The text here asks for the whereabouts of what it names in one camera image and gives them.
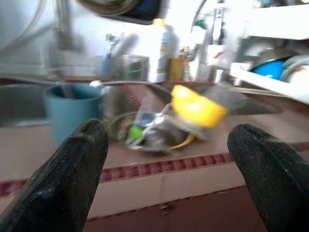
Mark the hanging steel pan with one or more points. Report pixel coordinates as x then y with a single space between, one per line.
108 7

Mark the white round plastic piece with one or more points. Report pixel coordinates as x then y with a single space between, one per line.
95 83

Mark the white stick with green tip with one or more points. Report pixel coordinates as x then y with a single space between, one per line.
135 133

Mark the plain white plastic stick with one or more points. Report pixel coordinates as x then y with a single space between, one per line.
157 118

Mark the round steel bowl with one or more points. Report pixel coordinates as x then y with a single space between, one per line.
164 141

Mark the white bottle with green cap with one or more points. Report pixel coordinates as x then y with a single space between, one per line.
199 31

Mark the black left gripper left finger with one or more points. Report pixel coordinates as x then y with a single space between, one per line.
62 174

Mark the white plate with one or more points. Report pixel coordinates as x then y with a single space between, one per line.
297 67

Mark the dark red cabinet door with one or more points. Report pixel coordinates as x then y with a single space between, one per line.
212 210
125 217

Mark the chrome sink faucet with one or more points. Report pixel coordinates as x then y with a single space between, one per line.
218 26

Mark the clear toothbrush cup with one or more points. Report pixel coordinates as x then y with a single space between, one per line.
106 68

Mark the blue bowl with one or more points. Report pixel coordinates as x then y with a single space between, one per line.
268 68

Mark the white bottle with yellow cap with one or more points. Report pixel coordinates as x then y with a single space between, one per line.
164 53

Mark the blue plastic mug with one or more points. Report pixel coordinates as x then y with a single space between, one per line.
70 113

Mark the steel bowl in rack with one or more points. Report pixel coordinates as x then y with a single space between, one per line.
275 54

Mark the yellow scouring pad block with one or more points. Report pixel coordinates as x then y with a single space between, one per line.
176 70

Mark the steel wall tap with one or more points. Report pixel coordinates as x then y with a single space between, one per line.
65 29

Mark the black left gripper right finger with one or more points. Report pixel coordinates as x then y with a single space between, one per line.
272 174

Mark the yellow plastic funnel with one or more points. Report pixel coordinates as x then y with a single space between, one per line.
195 108

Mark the hanging black tray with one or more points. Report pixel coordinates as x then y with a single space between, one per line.
144 12

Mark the white dish rack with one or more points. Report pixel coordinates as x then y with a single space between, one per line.
265 83

